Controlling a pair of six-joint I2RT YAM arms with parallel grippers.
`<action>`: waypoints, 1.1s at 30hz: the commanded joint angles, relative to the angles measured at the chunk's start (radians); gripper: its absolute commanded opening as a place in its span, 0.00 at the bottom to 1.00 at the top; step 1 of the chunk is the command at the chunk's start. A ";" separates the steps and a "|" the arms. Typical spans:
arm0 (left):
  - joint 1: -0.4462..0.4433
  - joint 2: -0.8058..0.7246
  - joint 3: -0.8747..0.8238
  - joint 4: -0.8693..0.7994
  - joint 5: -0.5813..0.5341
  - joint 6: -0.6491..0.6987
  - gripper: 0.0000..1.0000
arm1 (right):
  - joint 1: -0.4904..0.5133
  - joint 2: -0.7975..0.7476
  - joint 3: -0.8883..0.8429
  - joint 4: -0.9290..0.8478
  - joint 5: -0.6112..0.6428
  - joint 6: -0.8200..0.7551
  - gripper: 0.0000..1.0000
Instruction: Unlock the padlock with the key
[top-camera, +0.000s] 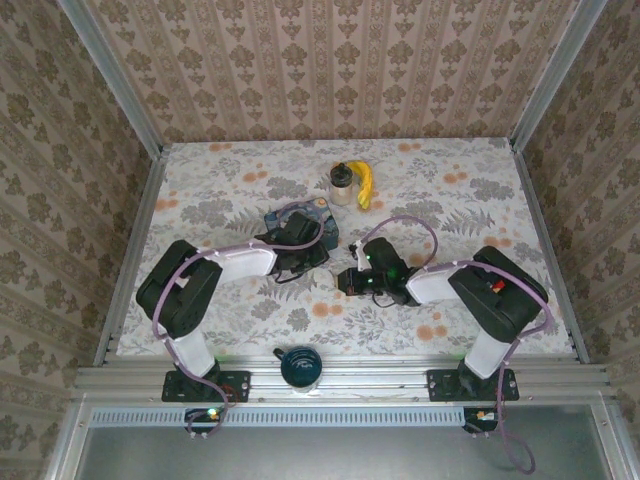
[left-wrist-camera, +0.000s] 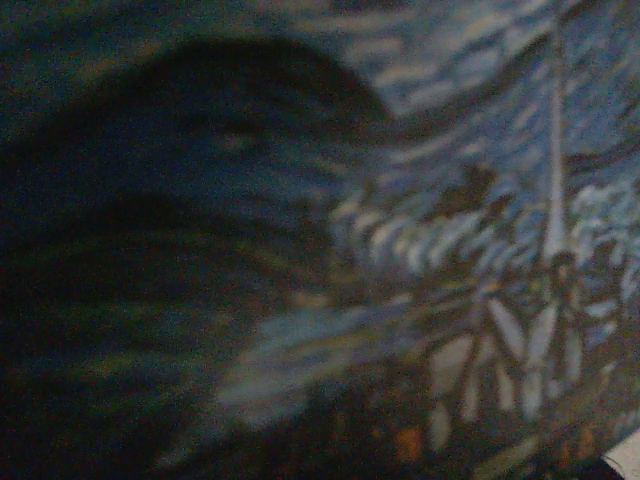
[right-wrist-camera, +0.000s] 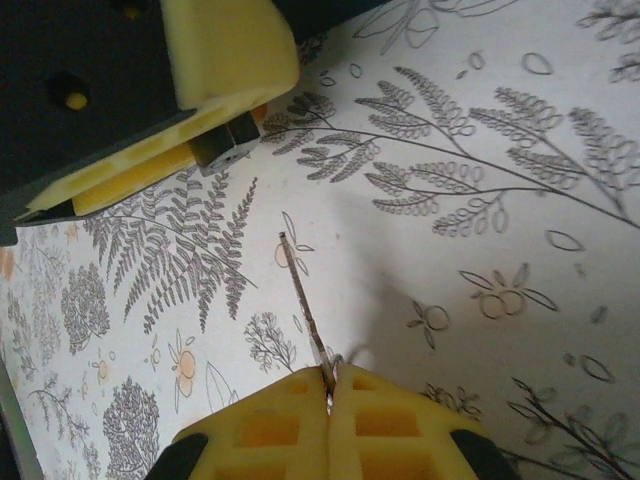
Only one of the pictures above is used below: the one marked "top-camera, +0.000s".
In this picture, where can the starry night pouch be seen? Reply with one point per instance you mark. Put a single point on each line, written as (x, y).
(330, 225)

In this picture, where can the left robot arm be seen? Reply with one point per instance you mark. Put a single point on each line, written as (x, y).
(175, 295)

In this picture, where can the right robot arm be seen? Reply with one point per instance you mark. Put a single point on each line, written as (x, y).
(505, 300)

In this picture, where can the floral tablecloth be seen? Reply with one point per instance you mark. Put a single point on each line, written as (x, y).
(350, 330)

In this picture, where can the glass jar with black lid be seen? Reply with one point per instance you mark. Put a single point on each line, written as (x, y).
(342, 190)

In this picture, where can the yellow banana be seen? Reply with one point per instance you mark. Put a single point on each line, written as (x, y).
(367, 182)

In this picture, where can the dark blue mug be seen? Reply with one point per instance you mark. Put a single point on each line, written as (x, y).
(300, 370)

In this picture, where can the black controller board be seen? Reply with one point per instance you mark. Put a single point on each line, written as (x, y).
(205, 417)
(480, 417)

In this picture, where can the grey metal panel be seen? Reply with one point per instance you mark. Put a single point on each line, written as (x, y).
(325, 455)

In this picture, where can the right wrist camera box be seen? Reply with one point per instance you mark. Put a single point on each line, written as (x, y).
(358, 252)

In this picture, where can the aluminium frame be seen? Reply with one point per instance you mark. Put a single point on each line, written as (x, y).
(375, 385)

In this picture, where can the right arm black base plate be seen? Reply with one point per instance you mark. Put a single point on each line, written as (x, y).
(445, 385)

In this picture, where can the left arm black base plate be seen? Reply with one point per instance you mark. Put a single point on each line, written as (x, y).
(235, 387)

